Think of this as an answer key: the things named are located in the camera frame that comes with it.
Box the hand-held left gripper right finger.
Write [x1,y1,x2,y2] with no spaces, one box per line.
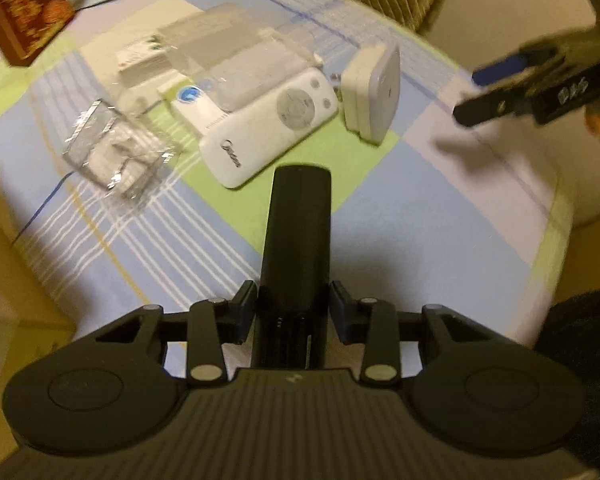
[329,280,497,387]

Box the white medicine box blue logo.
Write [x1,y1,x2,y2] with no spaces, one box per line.
[169,82,232,137]

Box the black cylindrical bottle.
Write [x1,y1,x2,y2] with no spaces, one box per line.
[252,163,334,369]

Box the white box green plant print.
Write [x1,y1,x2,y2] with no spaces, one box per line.
[116,35,182,89]

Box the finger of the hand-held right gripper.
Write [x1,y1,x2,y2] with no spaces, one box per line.
[472,44,537,87]
[452,81,537,129]

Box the clear bag with white item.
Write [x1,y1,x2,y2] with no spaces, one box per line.
[62,99,182,203]

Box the white remote control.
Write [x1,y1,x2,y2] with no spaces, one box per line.
[198,67,340,190]

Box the dark cloth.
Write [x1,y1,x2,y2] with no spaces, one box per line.
[529,287,600,467]

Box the large clear plastic package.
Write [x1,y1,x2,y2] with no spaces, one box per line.
[154,2,327,112]

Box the white plug adapter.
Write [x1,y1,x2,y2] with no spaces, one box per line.
[330,43,402,147]

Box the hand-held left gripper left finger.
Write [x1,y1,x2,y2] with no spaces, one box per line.
[95,280,259,388]

